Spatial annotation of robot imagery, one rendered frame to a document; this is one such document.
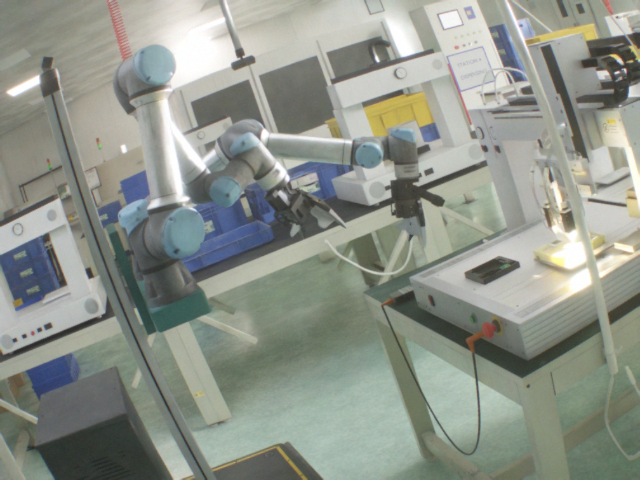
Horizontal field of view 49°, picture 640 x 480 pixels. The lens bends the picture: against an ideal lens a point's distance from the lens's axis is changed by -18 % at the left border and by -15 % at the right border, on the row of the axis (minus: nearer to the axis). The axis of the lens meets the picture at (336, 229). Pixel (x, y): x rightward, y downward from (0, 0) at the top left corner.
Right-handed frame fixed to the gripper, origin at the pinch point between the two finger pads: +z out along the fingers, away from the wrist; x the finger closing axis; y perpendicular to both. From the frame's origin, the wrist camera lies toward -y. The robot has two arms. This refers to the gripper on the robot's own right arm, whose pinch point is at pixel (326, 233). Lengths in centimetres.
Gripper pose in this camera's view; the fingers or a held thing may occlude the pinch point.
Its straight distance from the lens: 225.6
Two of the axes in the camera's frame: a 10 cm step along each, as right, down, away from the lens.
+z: 5.9, 6.9, 4.3
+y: -3.9, 7.0, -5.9
